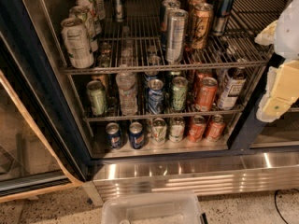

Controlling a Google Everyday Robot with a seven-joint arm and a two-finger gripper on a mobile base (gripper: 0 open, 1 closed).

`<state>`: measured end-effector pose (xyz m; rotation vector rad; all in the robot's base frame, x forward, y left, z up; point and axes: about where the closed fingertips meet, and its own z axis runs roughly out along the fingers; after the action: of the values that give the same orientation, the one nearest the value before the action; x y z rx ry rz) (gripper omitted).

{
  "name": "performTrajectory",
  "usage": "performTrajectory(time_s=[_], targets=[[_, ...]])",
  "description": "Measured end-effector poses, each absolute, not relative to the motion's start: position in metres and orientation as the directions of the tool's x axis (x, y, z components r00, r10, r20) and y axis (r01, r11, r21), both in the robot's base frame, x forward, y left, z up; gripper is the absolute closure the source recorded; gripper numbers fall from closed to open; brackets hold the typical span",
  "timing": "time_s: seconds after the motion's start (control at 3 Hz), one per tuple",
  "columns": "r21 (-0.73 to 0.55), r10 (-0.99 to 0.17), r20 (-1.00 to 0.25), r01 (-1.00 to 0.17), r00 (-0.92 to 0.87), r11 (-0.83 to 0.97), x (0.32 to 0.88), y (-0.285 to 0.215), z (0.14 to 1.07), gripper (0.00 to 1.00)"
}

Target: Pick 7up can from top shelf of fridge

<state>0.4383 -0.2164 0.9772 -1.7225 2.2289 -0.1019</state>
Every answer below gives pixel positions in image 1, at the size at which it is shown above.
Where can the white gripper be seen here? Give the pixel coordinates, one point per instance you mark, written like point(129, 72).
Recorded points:
point(289, 36)

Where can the orange can middle shelf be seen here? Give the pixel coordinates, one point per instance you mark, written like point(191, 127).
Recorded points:
point(206, 94)

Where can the blue silver tall can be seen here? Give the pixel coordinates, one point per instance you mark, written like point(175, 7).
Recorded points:
point(222, 16)

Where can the front gold can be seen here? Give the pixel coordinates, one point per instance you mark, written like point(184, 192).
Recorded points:
point(201, 19)

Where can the right orange can bottom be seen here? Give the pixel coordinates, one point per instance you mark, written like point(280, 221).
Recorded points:
point(215, 128)

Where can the orange can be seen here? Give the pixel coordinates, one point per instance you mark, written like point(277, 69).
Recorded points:
point(196, 128)
point(215, 128)

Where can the green can middle centre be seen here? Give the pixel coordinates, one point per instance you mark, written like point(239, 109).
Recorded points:
point(179, 88)

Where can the front tall silver can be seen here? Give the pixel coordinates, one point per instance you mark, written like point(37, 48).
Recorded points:
point(177, 22)

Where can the left orange can bottom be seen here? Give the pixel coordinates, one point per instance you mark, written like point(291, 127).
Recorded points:
point(196, 128)

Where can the stainless fridge base panel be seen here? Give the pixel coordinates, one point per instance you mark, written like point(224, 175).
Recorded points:
point(206, 176)

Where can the right green white can bottom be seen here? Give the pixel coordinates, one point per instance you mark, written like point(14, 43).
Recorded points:
point(176, 129)

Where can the green white can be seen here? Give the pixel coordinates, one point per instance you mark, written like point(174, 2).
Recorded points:
point(176, 129)
point(158, 131)

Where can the blue white can middle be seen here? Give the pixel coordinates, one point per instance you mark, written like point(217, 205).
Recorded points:
point(155, 96)

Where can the left green white can bottom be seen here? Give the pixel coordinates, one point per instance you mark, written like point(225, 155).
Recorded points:
point(158, 131)

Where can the right blue pepsi can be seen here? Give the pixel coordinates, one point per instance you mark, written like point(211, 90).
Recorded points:
point(136, 135)

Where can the blue pepsi can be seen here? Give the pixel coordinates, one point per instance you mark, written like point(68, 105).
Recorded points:
point(114, 137)
point(136, 135)

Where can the slim silver can back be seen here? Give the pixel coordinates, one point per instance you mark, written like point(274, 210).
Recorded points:
point(119, 13)

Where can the left blue pepsi can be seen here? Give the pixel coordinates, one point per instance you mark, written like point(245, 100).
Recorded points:
point(114, 137)

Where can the green can middle left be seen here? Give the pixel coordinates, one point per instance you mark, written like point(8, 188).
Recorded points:
point(97, 96)

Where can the glass fridge door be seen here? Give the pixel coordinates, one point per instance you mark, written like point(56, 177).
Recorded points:
point(43, 143)

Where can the dark tea bottle white label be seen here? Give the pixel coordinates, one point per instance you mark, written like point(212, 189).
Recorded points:
point(232, 83)

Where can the clear water bottle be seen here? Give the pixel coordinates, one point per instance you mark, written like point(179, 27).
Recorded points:
point(127, 92)

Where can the clear plastic bin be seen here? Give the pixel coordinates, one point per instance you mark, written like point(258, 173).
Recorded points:
point(181, 207)

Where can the top wire shelf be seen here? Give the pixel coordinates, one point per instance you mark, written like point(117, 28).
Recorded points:
point(142, 28)

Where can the wire shelf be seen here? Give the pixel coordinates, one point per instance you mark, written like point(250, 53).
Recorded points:
point(142, 28)
point(114, 111)

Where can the middle wire shelf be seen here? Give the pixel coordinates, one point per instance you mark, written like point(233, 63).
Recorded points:
point(114, 111)

